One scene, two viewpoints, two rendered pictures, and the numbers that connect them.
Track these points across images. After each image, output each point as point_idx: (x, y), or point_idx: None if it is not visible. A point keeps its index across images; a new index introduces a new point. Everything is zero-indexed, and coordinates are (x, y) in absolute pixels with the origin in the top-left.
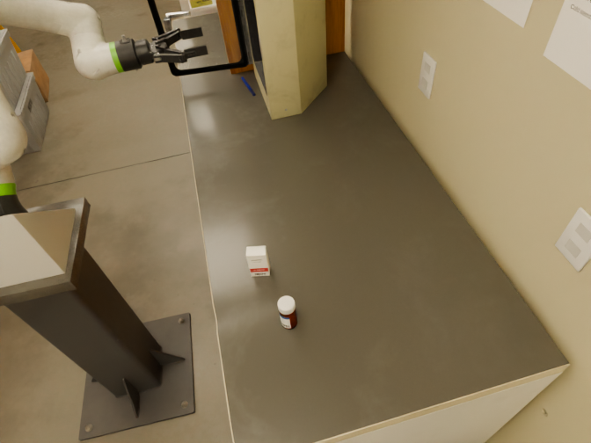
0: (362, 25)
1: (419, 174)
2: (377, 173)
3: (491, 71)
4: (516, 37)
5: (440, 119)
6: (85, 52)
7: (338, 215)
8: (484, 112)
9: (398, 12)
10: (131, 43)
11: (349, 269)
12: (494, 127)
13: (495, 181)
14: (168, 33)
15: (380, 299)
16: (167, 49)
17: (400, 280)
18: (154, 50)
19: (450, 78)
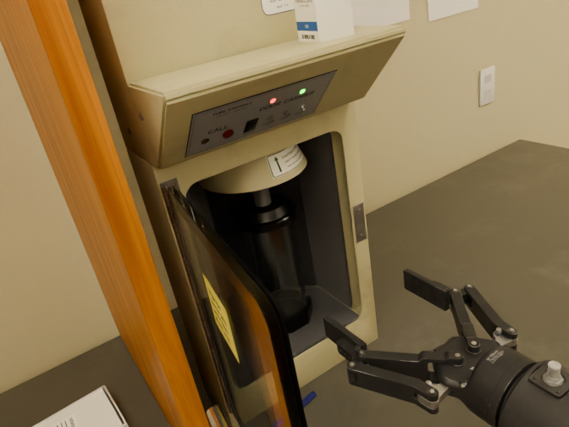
0: (157, 247)
1: (400, 205)
2: (420, 224)
3: (396, 69)
4: (406, 29)
5: (363, 162)
6: None
7: (506, 225)
8: (403, 101)
9: None
10: (544, 360)
11: (560, 203)
12: (416, 100)
13: (432, 131)
14: (386, 370)
15: (566, 185)
16: (467, 321)
17: (537, 184)
18: (492, 347)
19: (361, 117)
